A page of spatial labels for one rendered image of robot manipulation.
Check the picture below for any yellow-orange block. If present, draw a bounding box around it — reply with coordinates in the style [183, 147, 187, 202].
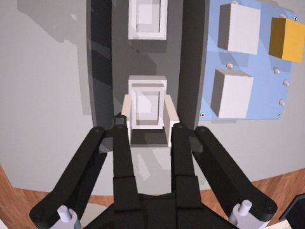
[268, 17, 305, 63]

